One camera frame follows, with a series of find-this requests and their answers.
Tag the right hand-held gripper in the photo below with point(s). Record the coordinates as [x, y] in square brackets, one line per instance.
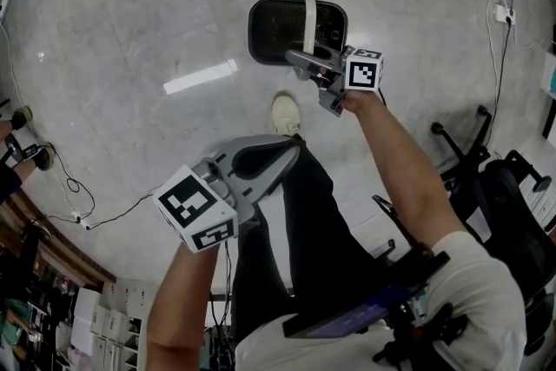
[364, 71]

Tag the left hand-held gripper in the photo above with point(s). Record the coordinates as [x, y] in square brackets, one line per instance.
[193, 206]

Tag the person's right forearm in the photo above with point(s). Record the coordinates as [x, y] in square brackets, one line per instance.
[395, 160]

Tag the person's left forearm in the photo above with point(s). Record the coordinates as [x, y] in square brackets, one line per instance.
[182, 300]

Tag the person's white shoe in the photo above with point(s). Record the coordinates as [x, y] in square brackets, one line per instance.
[286, 110]

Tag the person's black trousers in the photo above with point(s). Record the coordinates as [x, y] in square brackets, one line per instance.
[313, 230]

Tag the chest-mounted black device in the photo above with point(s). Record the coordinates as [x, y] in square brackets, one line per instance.
[347, 319]

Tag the white power strip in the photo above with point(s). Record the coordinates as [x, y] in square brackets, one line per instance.
[4, 4]
[504, 13]

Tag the brown wooden shelf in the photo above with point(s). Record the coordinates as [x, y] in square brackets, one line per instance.
[56, 247]

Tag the person's white shirt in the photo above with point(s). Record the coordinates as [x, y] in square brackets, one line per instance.
[473, 295]

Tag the black office chair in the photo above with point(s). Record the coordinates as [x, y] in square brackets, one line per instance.
[517, 221]

